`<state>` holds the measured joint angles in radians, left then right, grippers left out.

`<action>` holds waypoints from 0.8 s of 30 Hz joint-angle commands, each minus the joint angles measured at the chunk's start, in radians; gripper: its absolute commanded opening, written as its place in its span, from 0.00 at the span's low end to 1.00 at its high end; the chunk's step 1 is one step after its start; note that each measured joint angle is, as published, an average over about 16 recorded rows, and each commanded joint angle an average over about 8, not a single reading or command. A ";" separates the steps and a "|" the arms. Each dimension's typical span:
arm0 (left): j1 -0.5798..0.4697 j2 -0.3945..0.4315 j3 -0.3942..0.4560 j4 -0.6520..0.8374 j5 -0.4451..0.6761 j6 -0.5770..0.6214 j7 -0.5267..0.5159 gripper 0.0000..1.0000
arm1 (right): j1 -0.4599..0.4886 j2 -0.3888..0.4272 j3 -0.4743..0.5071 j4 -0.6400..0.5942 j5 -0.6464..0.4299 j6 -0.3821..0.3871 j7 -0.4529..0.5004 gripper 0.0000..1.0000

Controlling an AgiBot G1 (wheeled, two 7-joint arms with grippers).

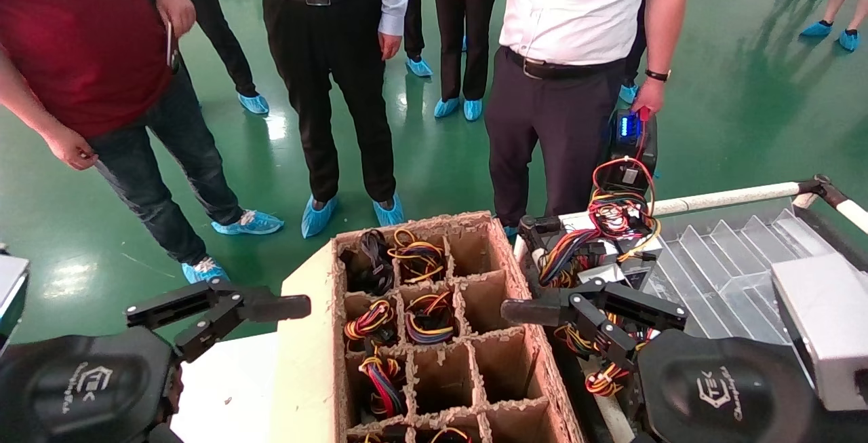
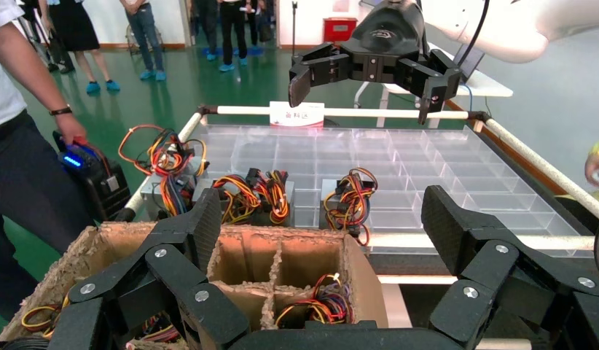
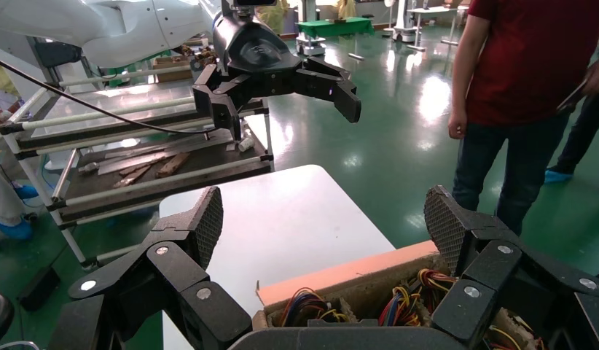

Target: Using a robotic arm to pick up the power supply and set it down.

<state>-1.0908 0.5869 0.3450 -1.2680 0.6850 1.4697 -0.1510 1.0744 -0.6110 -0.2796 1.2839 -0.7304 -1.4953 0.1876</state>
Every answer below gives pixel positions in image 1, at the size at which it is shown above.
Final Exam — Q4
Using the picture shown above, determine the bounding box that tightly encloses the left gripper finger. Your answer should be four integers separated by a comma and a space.
125, 280, 242, 329
174, 292, 313, 363

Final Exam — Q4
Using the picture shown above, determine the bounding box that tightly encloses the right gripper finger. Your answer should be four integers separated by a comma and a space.
589, 280, 688, 331
501, 291, 639, 370

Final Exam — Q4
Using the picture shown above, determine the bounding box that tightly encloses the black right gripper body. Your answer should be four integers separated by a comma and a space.
636, 330, 825, 443

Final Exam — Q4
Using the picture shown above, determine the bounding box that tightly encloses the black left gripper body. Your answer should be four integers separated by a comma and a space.
0, 326, 184, 443

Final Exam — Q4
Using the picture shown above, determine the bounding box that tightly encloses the black device with blue lights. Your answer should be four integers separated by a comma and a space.
606, 107, 658, 194

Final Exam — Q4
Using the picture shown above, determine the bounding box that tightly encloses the smartphone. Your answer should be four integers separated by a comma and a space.
165, 19, 181, 72

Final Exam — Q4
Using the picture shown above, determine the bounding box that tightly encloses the white-shirted man left hand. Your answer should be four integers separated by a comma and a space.
631, 78, 667, 118

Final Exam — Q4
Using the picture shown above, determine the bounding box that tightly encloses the cardboard box with dividers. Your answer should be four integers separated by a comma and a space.
268, 211, 585, 443

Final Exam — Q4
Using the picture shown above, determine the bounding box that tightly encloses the clear ridged plastic tray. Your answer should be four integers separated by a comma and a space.
644, 208, 842, 362

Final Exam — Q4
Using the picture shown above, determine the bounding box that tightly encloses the black pipe corner connector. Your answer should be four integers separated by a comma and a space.
795, 173, 850, 212
519, 216, 564, 254

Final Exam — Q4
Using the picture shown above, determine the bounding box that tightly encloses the man in light blue shirt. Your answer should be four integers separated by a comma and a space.
254, 0, 410, 239

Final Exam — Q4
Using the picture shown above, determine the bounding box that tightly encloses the person in black trousers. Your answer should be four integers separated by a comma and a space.
405, 0, 435, 79
617, 0, 648, 106
170, 0, 271, 116

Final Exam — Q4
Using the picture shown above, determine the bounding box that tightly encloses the woman in white top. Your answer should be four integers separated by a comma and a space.
426, 0, 508, 121

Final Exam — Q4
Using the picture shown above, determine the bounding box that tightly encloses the man in red shirt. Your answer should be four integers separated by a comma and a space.
0, 0, 285, 286

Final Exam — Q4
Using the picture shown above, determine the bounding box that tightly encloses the man in white shirt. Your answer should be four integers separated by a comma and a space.
485, 0, 709, 237

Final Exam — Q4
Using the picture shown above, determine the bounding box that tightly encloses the power supply with black cables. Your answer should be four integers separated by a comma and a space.
339, 229, 395, 294

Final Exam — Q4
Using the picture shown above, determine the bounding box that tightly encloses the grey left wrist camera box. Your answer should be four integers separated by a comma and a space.
0, 253, 31, 352

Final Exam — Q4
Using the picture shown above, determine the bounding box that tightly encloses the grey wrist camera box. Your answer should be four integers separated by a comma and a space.
772, 253, 868, 411
0, 253, 31, 352

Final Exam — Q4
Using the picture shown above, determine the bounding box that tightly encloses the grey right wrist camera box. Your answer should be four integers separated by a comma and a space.
772, 253, 868, 411

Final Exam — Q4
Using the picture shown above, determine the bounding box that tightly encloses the long white frame pipe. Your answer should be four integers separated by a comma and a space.
559, 182, 804, 227

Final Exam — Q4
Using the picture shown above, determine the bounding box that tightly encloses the short white frame pipe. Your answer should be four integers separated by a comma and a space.
835, 197, 868, 235

